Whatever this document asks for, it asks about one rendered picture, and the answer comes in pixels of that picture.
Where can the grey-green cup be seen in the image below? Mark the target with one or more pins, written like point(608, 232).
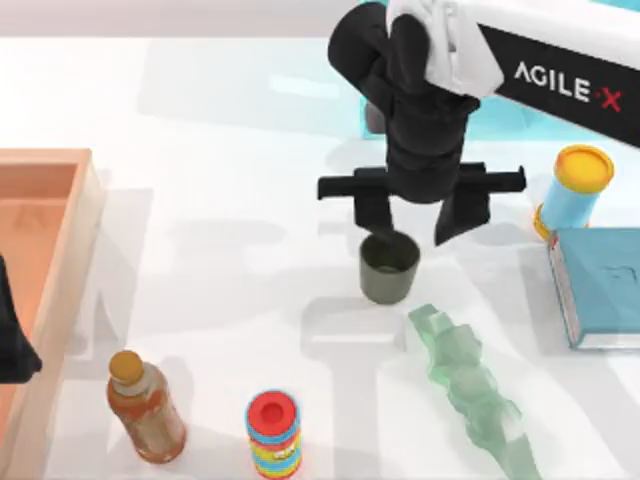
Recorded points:
point(387, 282)

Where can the light blue yellow-lidded can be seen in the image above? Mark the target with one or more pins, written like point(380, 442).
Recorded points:
point(570, 200)

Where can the translucent green bottle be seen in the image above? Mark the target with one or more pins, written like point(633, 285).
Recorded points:
point(462, 370)

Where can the blue book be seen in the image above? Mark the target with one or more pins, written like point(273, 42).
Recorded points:
point(605, 290)

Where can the red-lidded striped can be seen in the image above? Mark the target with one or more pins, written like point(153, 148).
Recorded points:
point(274, 440)

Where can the brown bottle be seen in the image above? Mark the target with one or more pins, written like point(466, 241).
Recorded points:
point(150, 420)

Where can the salmon-coloured shallow box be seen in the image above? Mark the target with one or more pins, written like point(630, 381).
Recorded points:
point(55, 240)

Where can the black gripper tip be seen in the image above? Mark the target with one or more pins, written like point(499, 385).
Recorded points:
point(15, 340)

